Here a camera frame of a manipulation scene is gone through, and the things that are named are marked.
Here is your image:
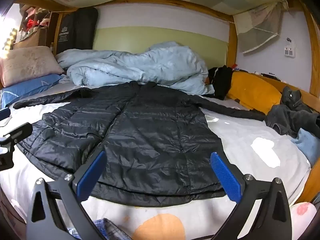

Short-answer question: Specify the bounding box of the wooden bed frame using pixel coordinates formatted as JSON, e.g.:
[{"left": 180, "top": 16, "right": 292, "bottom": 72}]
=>
[{"left": 15, "top": 0, "right": 320, "bottom": 203}]

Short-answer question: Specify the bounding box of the blue plaid cloth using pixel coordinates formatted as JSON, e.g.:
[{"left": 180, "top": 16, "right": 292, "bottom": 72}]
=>
[{"left": 67, "top": 217, "right": 132, "bottom": 240}]

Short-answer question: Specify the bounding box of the yellow cushion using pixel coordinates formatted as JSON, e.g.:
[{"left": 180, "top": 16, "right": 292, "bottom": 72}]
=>
[{"left": 226, "top": 71, "right": 283, "bottom": 110}]

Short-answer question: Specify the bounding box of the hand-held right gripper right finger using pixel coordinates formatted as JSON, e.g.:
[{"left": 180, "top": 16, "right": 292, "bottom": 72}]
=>
[{"left": 209, "top": 151, "right": 293, "bottom": 240}]

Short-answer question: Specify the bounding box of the black puffer jacket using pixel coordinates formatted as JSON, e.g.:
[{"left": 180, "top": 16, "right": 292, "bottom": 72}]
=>
[{"left": 12, "top": 81, "right": 267, "bottom": 208}]

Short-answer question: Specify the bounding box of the black hanging garment bag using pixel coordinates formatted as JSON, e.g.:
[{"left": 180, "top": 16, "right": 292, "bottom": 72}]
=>
[{"left": 55, "top": 7, "right": 99, "bottom": 55}]

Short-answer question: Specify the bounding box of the pink pillow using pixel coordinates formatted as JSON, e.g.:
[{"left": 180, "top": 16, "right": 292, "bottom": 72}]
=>
[{"left": 0, "top": 46, "right": 64, "bottom": 88}]

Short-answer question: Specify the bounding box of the light blue duvet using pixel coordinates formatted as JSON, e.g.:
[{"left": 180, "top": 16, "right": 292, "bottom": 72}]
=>
[{"left": 56, "top": 41, "right": 215, "bottom": 95}]

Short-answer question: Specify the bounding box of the folded hanging mosquito net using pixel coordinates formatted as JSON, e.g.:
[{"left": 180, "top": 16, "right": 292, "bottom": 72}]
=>
[{"left": 235, "top": 1, "right": 284, "bottom": 54}]

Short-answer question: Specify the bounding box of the pink plush toy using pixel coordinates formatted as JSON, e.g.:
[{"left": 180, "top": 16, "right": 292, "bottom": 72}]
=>
[{"left": 291, "top": 201, "right": 318, "bottom": 233}]

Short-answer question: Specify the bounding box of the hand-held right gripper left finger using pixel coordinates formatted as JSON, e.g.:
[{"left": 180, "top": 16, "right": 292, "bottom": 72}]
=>
[{"left": 26, "top": 150, "right": 107, "bottom": 240}]

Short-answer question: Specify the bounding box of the light blue cloth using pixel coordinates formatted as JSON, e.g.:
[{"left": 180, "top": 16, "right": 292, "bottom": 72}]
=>
[{"left": 291, "top": 128, "right": 320, "bottom": 165}]

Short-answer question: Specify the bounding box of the cluttered shelf with red items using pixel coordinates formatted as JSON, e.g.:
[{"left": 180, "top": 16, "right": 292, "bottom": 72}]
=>
[{"left": 15, "top": 5, "right": 54, "bottom": 49}]

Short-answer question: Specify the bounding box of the dark grey garment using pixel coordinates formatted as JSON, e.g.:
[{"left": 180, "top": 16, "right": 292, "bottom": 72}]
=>
[{"left": 265, "top": 86, "right": 320, "bottom": 138}]

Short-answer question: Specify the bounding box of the blue pillow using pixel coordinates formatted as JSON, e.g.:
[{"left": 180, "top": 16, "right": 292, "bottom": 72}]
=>
[{"left": 0, "top": 74, "right": 65, "bottom": 108}]

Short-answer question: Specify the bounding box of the grey heart print bed sheet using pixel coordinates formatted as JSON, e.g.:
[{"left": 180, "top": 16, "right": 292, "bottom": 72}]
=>
[{"left": 0, "top": 82, "right": 313, "bottom": 240}]

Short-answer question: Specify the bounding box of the white wall socket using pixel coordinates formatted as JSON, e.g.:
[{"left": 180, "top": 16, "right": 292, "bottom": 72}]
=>
[{"left": 283, "top": 44, "right": 297, "bottom": 58}]

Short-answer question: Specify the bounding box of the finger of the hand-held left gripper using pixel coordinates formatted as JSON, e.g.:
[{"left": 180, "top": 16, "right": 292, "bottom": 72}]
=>
[{"left": 0, "top": 122, "right": 33, "bottom": 146}]

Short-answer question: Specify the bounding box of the black garment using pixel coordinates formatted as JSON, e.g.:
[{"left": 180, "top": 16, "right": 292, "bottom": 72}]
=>
[{"left": 207, "top": 65, "right": 234, "bottom": 100}]

